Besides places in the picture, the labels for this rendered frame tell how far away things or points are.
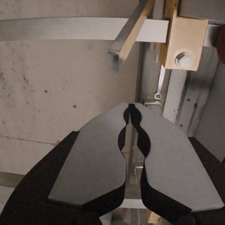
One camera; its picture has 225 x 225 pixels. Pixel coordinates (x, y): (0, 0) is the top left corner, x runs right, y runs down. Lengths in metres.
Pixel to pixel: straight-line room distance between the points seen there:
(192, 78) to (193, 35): 0.32
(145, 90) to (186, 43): 0.23
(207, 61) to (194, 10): 0.38
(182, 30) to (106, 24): 0.10
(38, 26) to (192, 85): 0.45
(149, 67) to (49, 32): 0.25
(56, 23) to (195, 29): 0.19
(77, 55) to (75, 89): 0.25
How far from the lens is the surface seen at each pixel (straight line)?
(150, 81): 0.45
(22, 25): 0.29
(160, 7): 0.34
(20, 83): 1.43
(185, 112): 0.62
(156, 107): 0.44
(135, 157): 0.61
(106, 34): 0.25
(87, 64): 1.19
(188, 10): 0.22
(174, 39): 0.25
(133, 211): 0.81
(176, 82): 0.55
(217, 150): 0.56
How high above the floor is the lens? 1.11
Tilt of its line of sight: 57 degrees down
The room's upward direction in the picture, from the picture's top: 174 degrees counter-clockwise
